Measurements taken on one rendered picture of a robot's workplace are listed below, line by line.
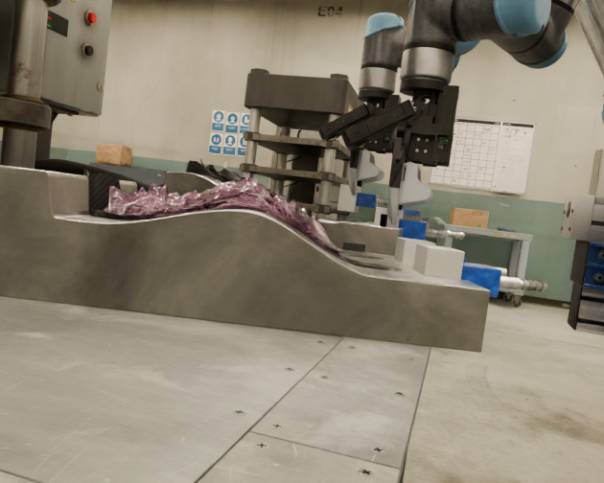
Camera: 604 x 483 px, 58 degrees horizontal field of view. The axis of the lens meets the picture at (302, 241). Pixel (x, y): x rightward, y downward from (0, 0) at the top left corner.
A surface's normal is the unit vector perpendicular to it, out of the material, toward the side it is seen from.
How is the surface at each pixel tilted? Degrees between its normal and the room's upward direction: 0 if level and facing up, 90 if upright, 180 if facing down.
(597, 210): 90
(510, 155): 90
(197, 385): 0
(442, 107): 90
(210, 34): 90
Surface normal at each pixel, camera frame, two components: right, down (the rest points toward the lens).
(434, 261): 0.01, 0.07
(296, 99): -0.24, 0.04
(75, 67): 0.95, 0.14
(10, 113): 0.59, 0.13
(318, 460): 0.12, -0.99
